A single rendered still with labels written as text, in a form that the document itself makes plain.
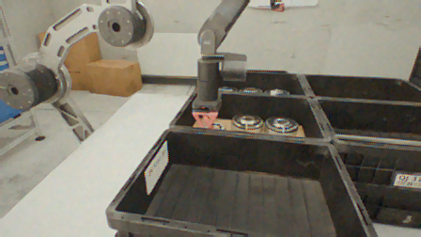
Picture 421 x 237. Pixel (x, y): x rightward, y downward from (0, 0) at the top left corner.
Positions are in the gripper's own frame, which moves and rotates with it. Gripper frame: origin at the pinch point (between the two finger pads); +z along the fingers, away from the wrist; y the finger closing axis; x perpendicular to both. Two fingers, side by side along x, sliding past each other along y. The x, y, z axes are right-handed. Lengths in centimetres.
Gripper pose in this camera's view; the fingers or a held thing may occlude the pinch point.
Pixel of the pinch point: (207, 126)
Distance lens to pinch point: 74.4
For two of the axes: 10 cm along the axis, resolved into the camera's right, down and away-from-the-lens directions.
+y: 1.9, -4.2, 8.9
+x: -9.8, -0.9, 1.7
